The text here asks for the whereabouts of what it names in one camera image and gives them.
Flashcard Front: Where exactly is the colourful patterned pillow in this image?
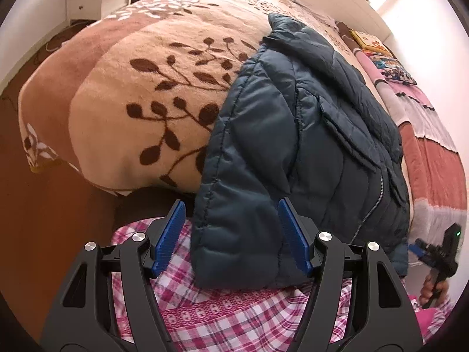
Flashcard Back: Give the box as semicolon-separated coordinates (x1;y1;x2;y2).
361;48;418;86

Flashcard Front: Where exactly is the white nightstand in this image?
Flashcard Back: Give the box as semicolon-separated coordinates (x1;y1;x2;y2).
66;0;105;26

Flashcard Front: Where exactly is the dark teal puffer jacket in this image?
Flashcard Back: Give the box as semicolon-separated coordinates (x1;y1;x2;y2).
191;13;411;290

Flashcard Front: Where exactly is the beige leaf-print blanket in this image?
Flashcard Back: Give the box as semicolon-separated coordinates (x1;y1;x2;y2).
18;0;416;235

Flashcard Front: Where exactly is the brown pillow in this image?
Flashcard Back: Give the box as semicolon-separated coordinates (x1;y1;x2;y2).
335;21;353;40

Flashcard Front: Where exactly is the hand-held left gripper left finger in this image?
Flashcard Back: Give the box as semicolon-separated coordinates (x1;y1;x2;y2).
40;199;187;352

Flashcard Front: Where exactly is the person's right hand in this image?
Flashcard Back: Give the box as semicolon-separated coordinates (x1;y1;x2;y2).
419;273;450;303

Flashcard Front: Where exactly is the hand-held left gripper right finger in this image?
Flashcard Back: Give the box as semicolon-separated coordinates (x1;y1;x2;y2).
277;198;426;352

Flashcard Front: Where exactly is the person's pink plaid clothing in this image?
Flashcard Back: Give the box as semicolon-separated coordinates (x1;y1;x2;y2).
110;217;414;352

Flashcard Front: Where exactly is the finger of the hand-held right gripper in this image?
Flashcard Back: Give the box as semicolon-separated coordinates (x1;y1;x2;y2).
408;239;445;265

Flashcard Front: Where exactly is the pink striped blanket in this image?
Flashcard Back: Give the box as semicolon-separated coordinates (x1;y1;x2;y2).
337;22;469;265

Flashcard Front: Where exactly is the yellow patterned pillow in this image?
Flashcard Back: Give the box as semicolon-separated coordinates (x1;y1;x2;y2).
350;30;386;50

